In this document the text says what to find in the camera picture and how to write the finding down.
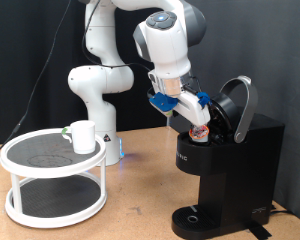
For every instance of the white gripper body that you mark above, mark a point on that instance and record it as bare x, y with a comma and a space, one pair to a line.
193, 108

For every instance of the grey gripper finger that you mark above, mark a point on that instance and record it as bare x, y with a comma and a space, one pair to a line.
207, 126
192, 126

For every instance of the white coffee pod red lid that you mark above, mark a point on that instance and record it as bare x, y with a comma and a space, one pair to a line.
199, 134

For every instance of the black Keurig coffee machine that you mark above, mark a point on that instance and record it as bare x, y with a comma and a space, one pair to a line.
236, 173

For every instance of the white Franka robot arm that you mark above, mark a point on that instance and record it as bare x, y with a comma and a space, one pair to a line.
163, 43

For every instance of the black tape strip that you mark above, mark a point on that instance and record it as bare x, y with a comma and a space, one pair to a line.
260, 230

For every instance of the white two-tier turntable stand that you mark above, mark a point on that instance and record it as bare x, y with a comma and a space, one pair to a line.
53, 172

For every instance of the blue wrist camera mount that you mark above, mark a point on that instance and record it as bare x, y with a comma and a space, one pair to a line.
161, 101

